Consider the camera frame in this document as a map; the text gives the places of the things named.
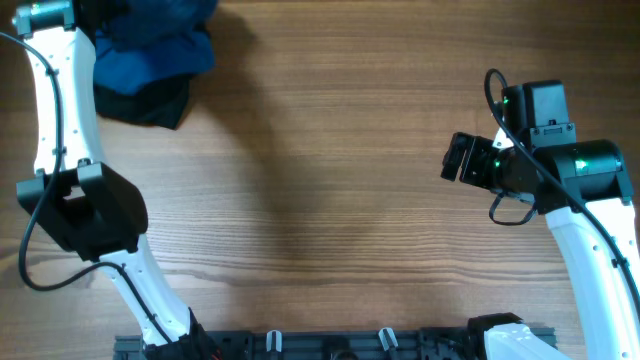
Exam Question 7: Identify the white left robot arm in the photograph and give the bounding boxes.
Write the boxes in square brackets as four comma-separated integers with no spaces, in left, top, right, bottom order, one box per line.
[12,1,213,359]

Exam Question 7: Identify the blue polo shirt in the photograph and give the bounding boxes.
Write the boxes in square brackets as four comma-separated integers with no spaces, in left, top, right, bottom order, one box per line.
[93,30,215,95]

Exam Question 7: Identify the black folded garment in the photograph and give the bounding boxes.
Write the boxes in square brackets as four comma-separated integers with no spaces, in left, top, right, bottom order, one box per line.
[94,75,192,130]

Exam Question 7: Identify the dark blue denim shorts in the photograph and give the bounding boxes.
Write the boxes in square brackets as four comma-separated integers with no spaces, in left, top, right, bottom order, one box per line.
[96,0,219,50]

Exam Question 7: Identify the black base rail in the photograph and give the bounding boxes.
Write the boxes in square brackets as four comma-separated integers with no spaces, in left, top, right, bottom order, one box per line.
[112,327,559,360]

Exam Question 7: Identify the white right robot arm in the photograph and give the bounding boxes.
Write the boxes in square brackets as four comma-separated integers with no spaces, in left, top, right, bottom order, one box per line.
[441,132,639,359]

